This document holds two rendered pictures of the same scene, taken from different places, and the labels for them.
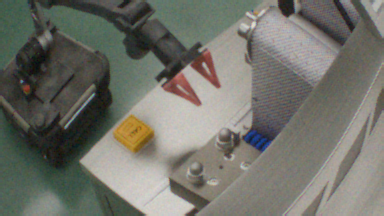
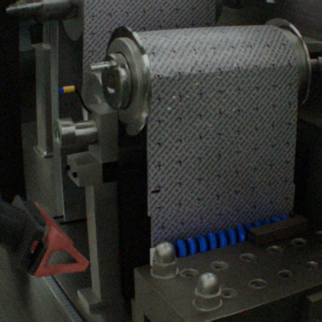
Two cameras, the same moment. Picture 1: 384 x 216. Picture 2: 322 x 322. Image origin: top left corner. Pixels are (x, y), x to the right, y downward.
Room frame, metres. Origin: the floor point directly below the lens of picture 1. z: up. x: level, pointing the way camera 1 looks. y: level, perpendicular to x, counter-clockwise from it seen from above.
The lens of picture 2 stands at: (0.66, 0.66, 1.47)
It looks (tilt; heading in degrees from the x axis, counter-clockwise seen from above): 21 degrees down; 293
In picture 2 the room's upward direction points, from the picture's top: straight up
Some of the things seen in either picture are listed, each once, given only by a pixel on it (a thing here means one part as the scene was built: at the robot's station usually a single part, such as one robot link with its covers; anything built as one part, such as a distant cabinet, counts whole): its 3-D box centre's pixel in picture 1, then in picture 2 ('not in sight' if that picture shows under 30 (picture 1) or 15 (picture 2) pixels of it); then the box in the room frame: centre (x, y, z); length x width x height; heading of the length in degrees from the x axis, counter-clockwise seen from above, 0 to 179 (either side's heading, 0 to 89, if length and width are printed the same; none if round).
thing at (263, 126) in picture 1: (291, 149); (227, 227); (0.92, -0.20, 1.03); 0.23 x 0.01 x 0.09; 48
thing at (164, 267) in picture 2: (224, 136); (164, 257); (0.95, -0.06, 1.05); 0.04 x 0.04 x 0.04
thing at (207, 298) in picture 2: (196, 170); (208, 289); (0.87, 0.00, 1.05); 0.04 x 0.04 x 0.04
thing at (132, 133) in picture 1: (132, 133); not in sight; (1.08, 0.13, 0.91); 0.07 x 0.07 x 0.02; 48
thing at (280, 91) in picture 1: (296, 105); (228, 136); (0.92, -0.20, 1.17); 0.23 x 0.01 x 0.18; 48
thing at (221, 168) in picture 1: (267, 202); (290, 276); (0.80, -0.15, 1.00); 0.40 x 0.16 x 0.06; 48
